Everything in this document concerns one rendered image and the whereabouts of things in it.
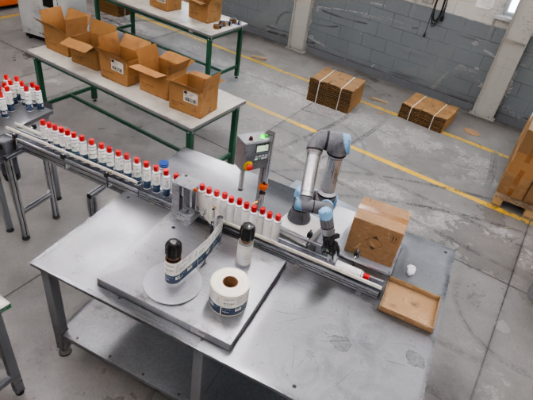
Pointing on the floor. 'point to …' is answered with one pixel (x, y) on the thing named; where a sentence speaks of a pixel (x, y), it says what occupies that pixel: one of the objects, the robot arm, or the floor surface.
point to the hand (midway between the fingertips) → (334, 259)
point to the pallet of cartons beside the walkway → (519, 175)
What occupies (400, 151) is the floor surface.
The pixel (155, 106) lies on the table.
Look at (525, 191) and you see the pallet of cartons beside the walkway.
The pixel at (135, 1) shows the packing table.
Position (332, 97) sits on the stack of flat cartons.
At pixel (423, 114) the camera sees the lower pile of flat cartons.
